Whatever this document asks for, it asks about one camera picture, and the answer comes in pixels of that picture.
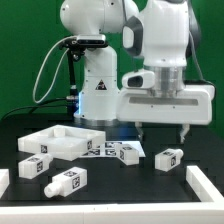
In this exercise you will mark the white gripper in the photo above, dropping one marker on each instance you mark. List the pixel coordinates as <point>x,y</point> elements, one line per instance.
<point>192,105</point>

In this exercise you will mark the white square tabletop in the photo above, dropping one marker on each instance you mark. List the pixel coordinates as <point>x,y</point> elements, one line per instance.
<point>62,142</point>

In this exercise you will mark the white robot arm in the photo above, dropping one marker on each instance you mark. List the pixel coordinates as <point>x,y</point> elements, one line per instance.
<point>163,35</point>

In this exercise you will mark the marker sheet with tags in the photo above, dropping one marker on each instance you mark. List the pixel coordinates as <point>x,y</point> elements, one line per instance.
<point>108,149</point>

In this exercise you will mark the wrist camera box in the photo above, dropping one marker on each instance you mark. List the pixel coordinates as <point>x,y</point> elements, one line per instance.
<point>144,79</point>

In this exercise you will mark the white obstacle wall frame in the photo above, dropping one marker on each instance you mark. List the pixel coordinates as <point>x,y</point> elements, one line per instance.
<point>210,209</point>

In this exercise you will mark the black camera on stand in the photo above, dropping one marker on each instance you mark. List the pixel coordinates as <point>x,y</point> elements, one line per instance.
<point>84,41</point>

